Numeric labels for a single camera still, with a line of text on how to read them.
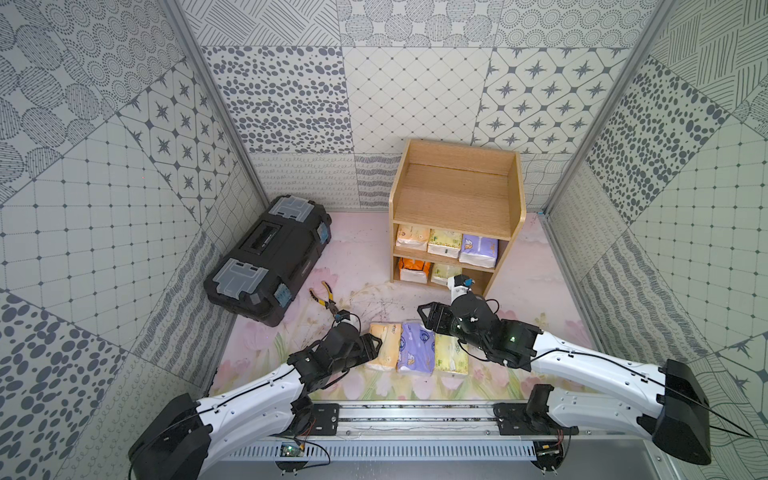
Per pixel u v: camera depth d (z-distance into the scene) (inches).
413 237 33.7
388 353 31.8
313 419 28.8
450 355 31.3
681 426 15.2
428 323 26.6
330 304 37.4
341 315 30.7
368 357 28.7
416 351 32.3
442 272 37.6
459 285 27.1
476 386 31.5
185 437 16.1
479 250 31.6
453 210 30.8
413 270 36.7
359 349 26.6
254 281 31.5
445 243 32.7
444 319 26.0
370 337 30.3
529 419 25.6
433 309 26.5
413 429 28.9
